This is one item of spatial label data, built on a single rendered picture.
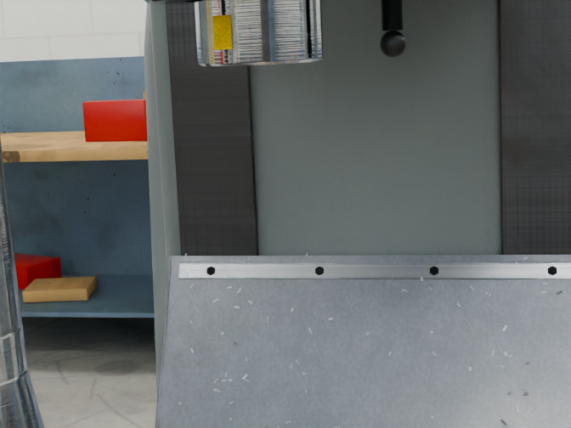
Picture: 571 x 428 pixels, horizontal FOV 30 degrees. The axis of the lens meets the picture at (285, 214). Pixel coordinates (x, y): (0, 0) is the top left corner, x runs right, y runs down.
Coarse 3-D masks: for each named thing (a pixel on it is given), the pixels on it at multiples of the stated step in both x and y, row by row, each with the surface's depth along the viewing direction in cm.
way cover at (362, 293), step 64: (192, 256) 81; (256, 256) 80; (320, 256) 79; (384, 256) 78; (448, 256) 77; (512, 256) 76; (192, 320) 80; (256, 320) 79; (320, 320) 78; (384, 320) 77; (448, 320) 76; (512, 320) 75; (192, 384) 78; (256, 384) 77; (320, 384) 76; (384, 384) 76; (448, 384) 75; (512, 384) 74
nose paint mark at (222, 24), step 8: (216, 16) 38; (224, 16) 38; (216, 24) 38; (224, 24) 38; (216, 32) 38; (224, 32) 38; (216, 40) 38; (224, 40) 38; (216, 48) 38; (224, 48) 38
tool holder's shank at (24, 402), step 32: (0, 160) 29; (0, 192) 29; (0, 224) 29; (0, 256) 29; (0, 288) 29; (0, 320) 29; (0, 352) 30; (0, 384) 30; (0, 416) 30; (32, 416) 30
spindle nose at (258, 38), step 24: (216, 0) 38; (240, 0) 38; (264, 0) 38; (288, 0) 38; (312, 0) 39; (240, 24) 38; (264, 24) 38; (288, 24) 38; (312, 24) 39; (240, 48) 38; (264, 48) 38; (288, 48) 38; (312, 48) 39
